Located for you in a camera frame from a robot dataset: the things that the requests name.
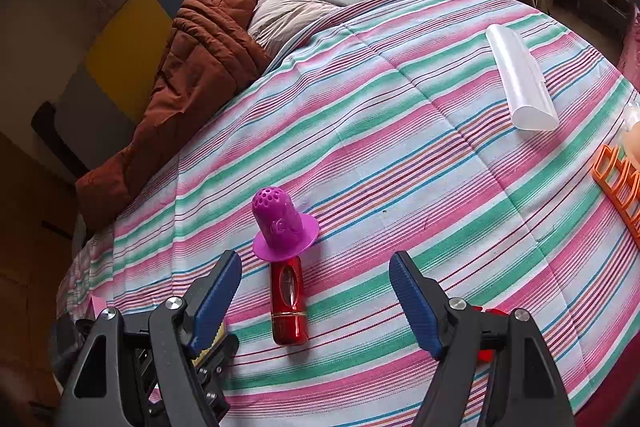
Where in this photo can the rust brown quilt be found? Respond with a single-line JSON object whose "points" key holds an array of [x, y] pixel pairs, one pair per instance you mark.
{"points": [[209, 58]]}

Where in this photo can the purple perforated cap toy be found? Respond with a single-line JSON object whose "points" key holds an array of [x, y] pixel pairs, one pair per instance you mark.
{"points": [[284, 232]]}

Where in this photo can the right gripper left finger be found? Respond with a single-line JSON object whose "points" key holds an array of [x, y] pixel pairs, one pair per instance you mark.
{"points": [[207, 301]]}

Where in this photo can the pink-rimmed white tray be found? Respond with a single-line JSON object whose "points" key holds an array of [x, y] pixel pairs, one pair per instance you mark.
{"points": [[92, 308]]}

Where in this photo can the striped bedsheet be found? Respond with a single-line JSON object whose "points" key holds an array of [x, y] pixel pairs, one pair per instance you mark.
{"points": [[388, 123]]}

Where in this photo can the red puzzle piece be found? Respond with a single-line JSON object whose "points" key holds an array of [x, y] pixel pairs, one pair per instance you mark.
{"points": [[485, 356]]}

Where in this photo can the orange plastic rack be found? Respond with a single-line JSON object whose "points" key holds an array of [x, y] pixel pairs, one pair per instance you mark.
{"points": [[619, 181]]}

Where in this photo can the red metallic cylinder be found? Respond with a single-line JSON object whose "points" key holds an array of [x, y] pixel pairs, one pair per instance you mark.
{"points": [[289, 322]]}

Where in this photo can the tricolour headboard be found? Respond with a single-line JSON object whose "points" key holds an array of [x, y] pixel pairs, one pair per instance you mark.
{"points": [[105, 98]]}

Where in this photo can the white pillow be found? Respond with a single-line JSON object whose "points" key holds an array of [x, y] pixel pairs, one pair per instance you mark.
{"points": [[274, 22]]}

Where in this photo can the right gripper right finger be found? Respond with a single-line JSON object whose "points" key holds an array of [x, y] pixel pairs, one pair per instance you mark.
{"points": [[424, 304]]}

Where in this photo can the white plastic tube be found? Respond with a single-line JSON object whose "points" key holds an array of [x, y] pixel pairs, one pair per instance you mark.
{"points": [[527, 96]]}

